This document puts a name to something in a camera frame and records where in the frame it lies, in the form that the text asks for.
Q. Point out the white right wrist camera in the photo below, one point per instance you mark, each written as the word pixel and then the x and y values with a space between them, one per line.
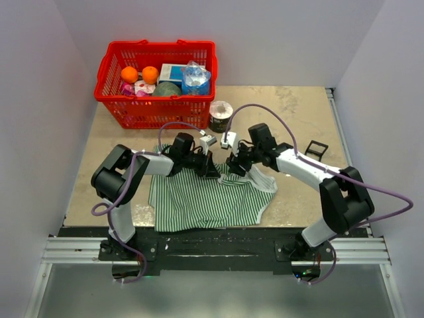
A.
pixel 230 141

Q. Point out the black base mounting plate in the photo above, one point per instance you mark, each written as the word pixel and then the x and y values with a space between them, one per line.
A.
pixel 241 250

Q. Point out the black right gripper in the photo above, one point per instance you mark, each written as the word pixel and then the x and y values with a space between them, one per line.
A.
pixel 234 162

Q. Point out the orange fruit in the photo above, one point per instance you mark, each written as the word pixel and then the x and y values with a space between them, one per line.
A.
pixel 150 75
pixel 129 74

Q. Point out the pink white snack packet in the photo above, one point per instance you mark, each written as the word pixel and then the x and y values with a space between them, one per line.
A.
pixel 138 89

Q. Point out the right orange fruit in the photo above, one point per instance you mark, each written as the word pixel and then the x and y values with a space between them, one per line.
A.
pixel 150 75

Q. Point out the blue wrapped tissue pack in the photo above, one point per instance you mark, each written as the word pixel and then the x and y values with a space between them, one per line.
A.
pixel 195 79

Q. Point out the green melon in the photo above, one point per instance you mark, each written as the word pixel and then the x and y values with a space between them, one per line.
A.
pixel 166 89

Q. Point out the white blue carton box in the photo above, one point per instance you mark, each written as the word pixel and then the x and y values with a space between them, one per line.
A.
pixel 172 73

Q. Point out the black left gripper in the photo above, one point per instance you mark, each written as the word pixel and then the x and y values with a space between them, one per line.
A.
pixel 207 168

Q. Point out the black wrapped toilet roll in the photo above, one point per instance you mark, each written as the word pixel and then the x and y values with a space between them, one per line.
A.
pixel 219 114

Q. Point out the small black square frame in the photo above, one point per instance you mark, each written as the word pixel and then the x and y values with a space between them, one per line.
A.
pixel 316 149

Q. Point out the green white striped garment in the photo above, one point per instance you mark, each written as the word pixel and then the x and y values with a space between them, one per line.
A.
pixel 186 201

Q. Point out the left orange fruit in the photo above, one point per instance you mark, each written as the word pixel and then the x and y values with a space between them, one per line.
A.
pixel 129 74

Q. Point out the red plastic shopping basket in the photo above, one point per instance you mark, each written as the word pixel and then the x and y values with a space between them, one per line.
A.
pixel 152 112

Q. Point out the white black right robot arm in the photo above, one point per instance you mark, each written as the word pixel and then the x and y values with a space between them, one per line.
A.
pixel 344 202

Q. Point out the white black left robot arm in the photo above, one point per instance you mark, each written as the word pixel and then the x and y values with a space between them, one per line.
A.
pixel 117 179

